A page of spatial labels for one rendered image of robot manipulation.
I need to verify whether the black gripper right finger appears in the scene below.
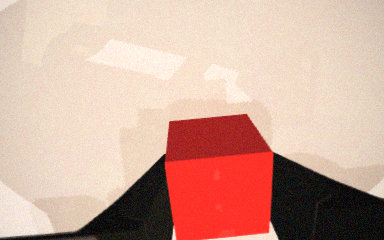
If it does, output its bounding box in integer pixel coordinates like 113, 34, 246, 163
270, 152, 384, 240

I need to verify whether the red block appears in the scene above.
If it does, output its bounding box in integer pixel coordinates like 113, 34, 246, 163
165, 114, 273, 240

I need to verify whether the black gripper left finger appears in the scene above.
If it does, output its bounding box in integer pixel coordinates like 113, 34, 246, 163
0, 154, 174, 240

